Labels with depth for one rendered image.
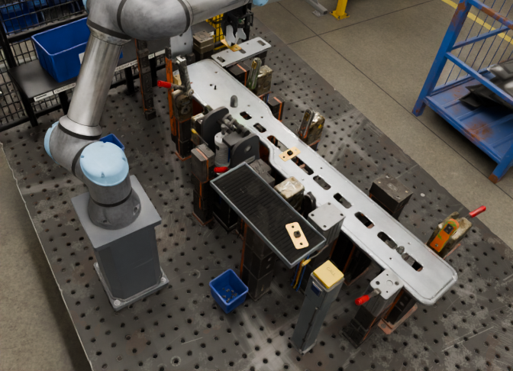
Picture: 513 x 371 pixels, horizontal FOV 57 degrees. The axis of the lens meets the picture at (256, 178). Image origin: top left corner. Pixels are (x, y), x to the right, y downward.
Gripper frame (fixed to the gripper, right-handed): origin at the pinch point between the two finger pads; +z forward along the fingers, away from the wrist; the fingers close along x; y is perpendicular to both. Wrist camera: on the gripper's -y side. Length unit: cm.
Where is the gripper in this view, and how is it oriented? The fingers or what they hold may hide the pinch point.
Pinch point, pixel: (231, 40)
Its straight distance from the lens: 181.6
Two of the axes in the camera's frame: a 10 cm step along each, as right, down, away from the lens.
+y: 6.2, 6.3, -4.7
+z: -0.8, 6.5, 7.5
